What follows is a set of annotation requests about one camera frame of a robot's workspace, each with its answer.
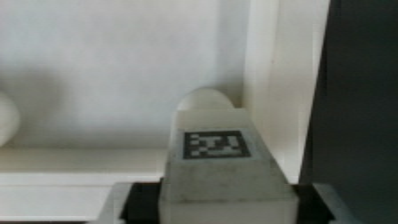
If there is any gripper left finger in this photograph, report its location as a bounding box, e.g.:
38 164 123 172
96 182 160 224

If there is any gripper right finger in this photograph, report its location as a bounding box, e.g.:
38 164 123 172
293 183 364 224

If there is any white leg with tag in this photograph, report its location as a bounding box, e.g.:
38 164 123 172
158 88 299 224

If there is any white square tabletop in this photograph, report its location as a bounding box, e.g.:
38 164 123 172
0 0 331 224

